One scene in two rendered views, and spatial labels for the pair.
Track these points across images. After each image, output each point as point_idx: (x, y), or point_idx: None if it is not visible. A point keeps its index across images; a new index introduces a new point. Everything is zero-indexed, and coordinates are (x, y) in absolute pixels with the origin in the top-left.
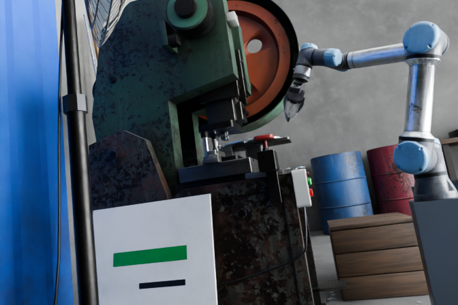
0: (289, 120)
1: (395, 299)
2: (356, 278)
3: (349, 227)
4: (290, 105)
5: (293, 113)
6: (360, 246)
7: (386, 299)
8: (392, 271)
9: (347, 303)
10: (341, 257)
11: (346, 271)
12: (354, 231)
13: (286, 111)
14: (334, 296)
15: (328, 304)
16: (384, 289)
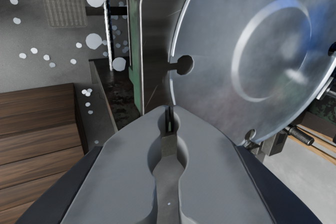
0: (164, 105)
1: (11, 86)
2: (52, 94)
3: (43, 128)
4: (189, 185)
5: (141, 131)
6: (35, 114)
7: (23, 87)
8: (2, 104)
9: (67, 75)
10: (67, 103)
11: (63, 96)
12: (38, 125)
13: (205, 129)
14: (85, 99)
15: (89, 75)
16: (22, 93)
